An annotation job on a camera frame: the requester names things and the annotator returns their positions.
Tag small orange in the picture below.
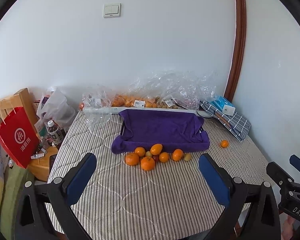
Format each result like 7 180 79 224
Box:
220 140 229 148
159 152 170 163
134 147 146 158

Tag large orange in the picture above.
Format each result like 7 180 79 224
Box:
140 157 155 171
125 152 140 166

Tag large orange front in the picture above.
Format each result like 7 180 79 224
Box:
140 157 155 171

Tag yellow-green fruit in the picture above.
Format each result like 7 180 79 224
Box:
145 151 153 157
184 153 192 161

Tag person's right hand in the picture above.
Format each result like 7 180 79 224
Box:
281 216 295 240

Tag round wooden stool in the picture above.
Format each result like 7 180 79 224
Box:
27 147 58 182

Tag striped quilted table cover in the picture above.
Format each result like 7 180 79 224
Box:
45 109 283 240

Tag plastic drink bottle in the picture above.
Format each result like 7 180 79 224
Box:
47 120 64 149

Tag checked grey cloth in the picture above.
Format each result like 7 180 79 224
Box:
200 101 251 142

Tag small red fruit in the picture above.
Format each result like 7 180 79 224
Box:
152 155 159 163

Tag purple towel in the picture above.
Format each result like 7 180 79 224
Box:
111 110 210 154

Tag oval orange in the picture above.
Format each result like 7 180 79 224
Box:
150 144 163 155

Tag white roll tube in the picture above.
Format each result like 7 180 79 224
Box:
83 107 198 115

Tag red paper bag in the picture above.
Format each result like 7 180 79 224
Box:
0 107 39 168

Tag yellow-green fruit in pile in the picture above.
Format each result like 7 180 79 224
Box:
145 151 153 157

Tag blue tissue pack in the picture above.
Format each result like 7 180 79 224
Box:
209 96 236 116

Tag white plastic bag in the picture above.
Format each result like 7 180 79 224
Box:
37 88 77 130

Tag clear bag on left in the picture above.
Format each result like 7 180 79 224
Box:
82 85 114 134

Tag clear plastic fruit bags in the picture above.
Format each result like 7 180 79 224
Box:
112 70 216 111

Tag wooden chair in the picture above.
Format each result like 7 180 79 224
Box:
0 88 38 132

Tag brown door frame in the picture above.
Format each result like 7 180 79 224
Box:
224 0 247 101

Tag white light switch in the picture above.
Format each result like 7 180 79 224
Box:
103 3 121 18

